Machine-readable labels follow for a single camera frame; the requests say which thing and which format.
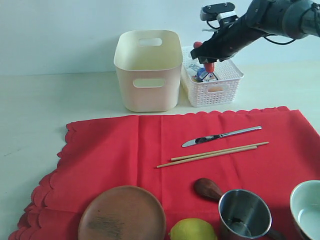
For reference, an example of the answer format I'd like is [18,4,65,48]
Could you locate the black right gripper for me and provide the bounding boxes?
[190,16,263,64]

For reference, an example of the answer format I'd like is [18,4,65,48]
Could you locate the red sausage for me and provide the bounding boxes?
[193,41,215,73]

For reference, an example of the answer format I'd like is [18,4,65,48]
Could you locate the fried chicken nugget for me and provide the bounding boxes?
[207,86,224,93]

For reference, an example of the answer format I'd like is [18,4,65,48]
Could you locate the dark brown chicken drumstick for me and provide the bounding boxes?
[193,178,223,202]

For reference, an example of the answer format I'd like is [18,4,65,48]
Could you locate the stainless steel cup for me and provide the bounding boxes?
[218,189,286,240]

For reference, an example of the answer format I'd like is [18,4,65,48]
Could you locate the yellow lemon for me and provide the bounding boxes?
[169,218,218,240]

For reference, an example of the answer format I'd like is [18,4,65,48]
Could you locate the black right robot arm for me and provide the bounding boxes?
[190,0,320,64]

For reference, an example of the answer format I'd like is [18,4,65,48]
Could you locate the white perforated plastic basket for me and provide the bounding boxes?
[181,46,244,107]

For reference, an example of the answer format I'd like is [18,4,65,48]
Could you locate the cream plastic storage bin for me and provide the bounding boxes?
[113,30,183,112]

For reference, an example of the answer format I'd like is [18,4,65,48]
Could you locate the silver table knife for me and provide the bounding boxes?
[181,126,262,148]

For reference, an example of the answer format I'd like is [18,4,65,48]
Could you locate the red scalloped cloth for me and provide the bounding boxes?
[9,106,320,240]

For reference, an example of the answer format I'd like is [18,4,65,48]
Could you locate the brown wooden plate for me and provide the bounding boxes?
[77,185,167,240]

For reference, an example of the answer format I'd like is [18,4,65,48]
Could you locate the pale green ceramic bowl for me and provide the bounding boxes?
[290,180,320,240]

